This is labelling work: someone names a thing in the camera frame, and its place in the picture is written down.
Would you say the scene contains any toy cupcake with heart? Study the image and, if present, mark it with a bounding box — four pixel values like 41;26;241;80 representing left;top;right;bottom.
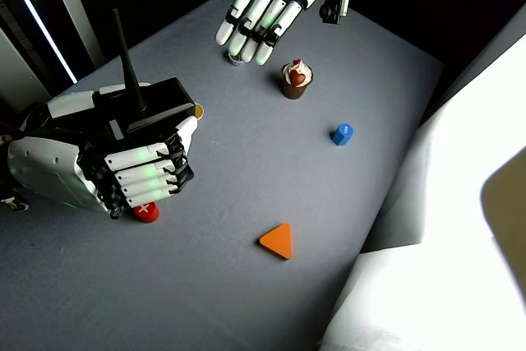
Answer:
280;57;314;100

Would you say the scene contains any white backdrop sheet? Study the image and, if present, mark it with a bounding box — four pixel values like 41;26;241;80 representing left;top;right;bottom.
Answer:
318;21;526;351

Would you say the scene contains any tan board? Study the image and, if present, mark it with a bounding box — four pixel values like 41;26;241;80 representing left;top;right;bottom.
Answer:
479;148;526;301

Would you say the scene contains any white pillar with light strip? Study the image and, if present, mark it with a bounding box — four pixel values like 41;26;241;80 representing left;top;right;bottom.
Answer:
0;0;106;99

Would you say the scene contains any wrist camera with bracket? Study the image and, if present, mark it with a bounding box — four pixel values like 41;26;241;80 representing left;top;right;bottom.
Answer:
317;0;353;25
0;196;31;214

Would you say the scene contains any white cup green filling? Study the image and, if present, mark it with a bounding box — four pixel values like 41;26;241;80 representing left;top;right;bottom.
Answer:
224;49;248;67

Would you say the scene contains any handheld controller with keypad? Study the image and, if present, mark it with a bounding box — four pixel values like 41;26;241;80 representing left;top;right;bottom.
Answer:
92;7;196;143

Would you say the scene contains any grey table cloth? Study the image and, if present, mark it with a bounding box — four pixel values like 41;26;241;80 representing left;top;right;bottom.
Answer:
0;0;447;351

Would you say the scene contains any red cylinder block white cross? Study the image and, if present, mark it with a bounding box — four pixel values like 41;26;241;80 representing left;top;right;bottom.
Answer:
131;201;161;224

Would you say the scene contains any orange triangle block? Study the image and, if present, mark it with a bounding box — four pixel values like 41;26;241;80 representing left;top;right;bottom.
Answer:
258;221;294;262

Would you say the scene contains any blue hexagonal block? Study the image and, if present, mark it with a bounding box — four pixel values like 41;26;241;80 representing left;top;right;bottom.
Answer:
330;122;356;147

